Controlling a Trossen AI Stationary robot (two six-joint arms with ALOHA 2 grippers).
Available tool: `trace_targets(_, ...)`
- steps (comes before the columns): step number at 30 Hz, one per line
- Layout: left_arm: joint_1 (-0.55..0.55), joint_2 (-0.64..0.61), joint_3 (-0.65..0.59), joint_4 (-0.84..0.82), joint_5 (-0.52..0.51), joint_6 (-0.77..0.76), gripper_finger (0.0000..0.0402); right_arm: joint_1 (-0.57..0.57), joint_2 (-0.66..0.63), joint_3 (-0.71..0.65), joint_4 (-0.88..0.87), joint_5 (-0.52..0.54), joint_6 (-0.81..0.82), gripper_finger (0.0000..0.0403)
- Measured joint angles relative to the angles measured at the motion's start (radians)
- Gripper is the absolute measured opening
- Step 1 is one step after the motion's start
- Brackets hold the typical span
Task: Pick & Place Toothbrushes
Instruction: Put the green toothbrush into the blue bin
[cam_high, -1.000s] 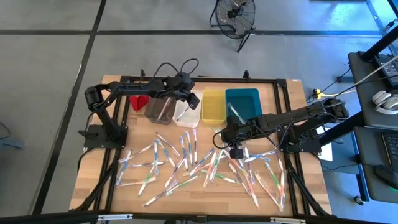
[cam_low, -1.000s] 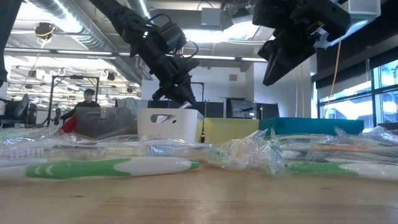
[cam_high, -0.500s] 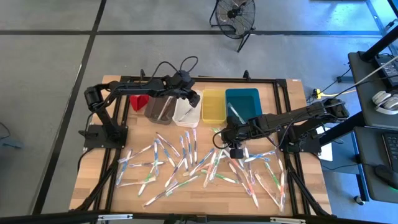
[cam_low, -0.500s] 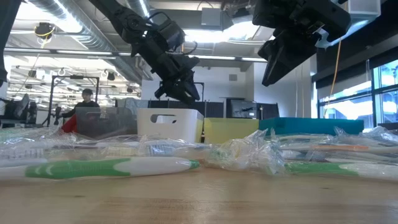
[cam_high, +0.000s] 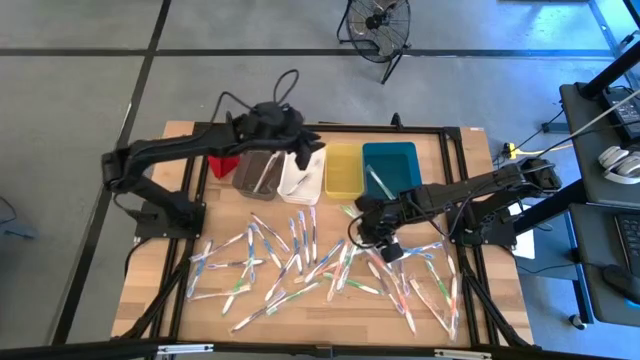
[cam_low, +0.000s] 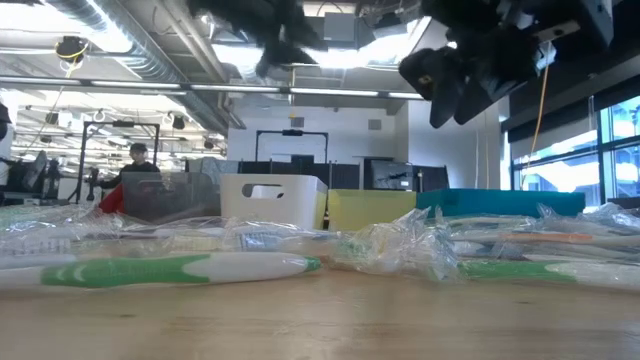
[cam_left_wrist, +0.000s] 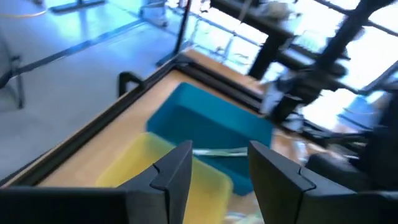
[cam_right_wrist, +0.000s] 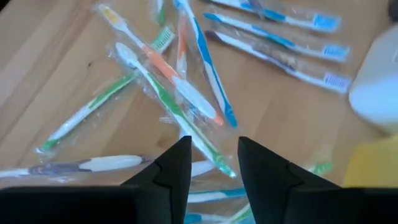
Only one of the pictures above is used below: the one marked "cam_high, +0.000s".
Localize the black floor fan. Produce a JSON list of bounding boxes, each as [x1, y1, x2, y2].
[[335, 0, 413, 86]]

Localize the white headphones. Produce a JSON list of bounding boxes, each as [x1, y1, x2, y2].
[[597, 144, 640, 186]]

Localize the blue toothbrush in clear wrapper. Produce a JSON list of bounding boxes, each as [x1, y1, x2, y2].
[[249, 222, 284, 270], [187, 238, 215, 300], [244, 224, 257, 285], [297, 209, 312, 266], [287, 216, 304, 275], [303, 238, 347, 285], [397, 241, 446, 261]]

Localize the silver frame bracket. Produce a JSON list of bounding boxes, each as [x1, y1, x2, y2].
[[433, 348, 492, 360], [156, 343, 215, 357]]

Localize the yellow plastic bin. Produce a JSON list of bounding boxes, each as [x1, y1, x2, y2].
[[323, 143, 366, 201]]

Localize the yellow extension cable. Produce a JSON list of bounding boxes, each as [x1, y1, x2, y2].
[[501, 141, 575, 160]]

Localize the black side desk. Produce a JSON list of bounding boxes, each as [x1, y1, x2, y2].
[[558, 82, 640, 205], [568, 202, 640, 327]]

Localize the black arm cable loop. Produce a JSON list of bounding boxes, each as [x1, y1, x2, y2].
[[272, 68, 301, 106], [212, 90, 256, 124]]

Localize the black keyboard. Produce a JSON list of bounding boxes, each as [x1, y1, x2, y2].
[[613, 212, 640, 277]]

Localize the black computer mouse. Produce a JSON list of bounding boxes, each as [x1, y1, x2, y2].
[[601, 263, 640, 305]]

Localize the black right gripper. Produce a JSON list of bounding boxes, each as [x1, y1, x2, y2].
[[353, 194, 405, 265]]

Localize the transparent grey plastic bin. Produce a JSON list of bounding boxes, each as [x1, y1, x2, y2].
[[231, 148, 287, 202]]

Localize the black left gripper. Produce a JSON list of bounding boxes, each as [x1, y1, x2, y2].
[[249, 102, 326, 172]]

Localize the red plastic bin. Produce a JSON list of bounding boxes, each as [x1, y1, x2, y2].
[[207, 154, 241, 180]]

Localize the black power adapter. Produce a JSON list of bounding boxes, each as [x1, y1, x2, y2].
[[601, 85, 640, 142]]

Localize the white paper sheet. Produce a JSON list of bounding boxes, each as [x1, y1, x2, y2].
[[510, 202, 537, 261]]

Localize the white plastic bin with handles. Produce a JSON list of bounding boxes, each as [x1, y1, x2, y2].
[[276, 147, 327, 207]]

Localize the teal plastic bin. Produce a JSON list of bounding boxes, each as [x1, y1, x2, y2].
[[361, 141, 424, 201]]

